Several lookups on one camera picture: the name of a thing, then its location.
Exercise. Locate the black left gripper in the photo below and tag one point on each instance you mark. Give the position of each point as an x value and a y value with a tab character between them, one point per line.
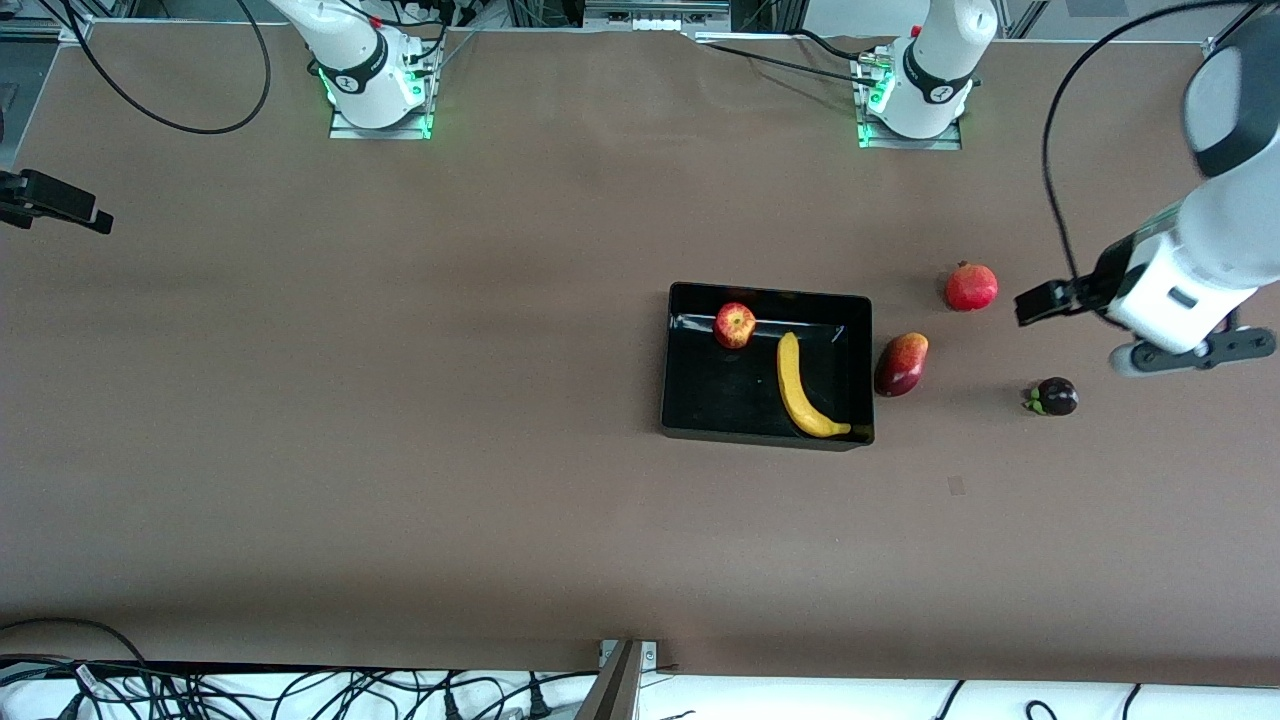
1100	279

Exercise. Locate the yellow banana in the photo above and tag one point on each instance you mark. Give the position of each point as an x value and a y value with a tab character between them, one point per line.
795	390

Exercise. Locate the red apple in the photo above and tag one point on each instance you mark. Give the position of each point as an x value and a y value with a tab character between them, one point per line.
735	326

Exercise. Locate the black plastic box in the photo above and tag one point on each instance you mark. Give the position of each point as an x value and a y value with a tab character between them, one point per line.
720	400

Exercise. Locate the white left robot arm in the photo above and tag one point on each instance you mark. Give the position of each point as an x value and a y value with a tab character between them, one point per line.
1215	280

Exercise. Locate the red pomegranate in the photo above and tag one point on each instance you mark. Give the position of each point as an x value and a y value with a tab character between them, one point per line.
971	288

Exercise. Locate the dark purple mangosteen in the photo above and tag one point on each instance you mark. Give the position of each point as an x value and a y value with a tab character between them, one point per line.
1055	397

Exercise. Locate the red mango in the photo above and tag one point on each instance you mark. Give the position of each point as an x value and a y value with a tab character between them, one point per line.
900	365

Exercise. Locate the aluminium corner profile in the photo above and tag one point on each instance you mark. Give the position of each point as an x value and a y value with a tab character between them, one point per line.
75	30

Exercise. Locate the brown table cover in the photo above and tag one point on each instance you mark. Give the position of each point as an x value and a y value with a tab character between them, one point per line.
500	550

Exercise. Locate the grey metal camera post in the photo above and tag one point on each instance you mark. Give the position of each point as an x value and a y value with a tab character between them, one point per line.
615	690

